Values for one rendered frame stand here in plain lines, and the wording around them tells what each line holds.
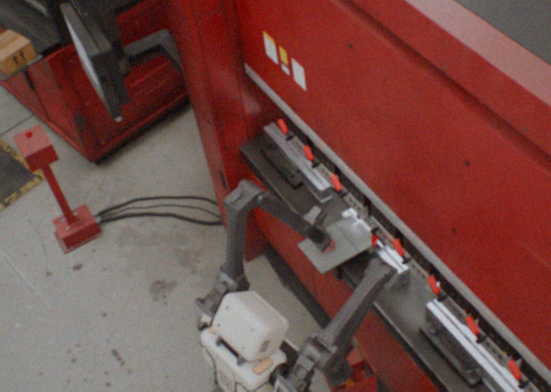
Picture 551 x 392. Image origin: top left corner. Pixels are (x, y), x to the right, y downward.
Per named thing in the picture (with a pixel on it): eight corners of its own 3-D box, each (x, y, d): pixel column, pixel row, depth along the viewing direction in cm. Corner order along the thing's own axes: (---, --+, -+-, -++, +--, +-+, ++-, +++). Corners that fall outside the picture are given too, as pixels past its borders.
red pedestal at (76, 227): (52, 233, 472) (2, 135, 411) (90, 214, 479) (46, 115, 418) (65, 254, 460) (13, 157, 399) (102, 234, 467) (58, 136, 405)
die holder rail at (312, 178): (265, 141, 378) (263, 127, 371) (275, 136, 380) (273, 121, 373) (322, 204, 347) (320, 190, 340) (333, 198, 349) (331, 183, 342)
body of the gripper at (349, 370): (355, 373, 291) (349, 365, 286) (331, 388, 292) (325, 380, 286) (348, 360, 296) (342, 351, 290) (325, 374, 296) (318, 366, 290)
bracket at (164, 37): (126, 58, 392) (121, 46, 387) (169, 39, 398) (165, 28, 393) (159, 100, 367) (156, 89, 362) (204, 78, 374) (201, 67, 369)
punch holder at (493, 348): (473, 339, 267) (478, 312, 255) (493, 326, 270) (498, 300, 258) (504, 370, 258) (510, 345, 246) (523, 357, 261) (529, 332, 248)
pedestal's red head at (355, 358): (318, 368, 317) (315, 345, 304) (354, 352, 320) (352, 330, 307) (340, 409, 304) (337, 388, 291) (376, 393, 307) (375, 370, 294)
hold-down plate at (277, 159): (260, 152, 374) (259, 148, 371) (269, 147, 375) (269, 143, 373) (294, 189, 355) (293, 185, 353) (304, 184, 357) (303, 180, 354)
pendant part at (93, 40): (82, 67, 375) (58, 4, 348) (105, 58, 377) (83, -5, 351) (112, 121, 346) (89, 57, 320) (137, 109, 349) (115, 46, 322)
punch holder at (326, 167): (315, 169, 329) (312, 141, 317) (331, 160, 332) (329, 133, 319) (335, 190, 320) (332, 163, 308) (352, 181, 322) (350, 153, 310)
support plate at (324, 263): (297, 245, 319) (297, 244, 318) (350, 215, 326) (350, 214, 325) (322, 275, 308) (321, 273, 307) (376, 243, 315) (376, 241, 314)
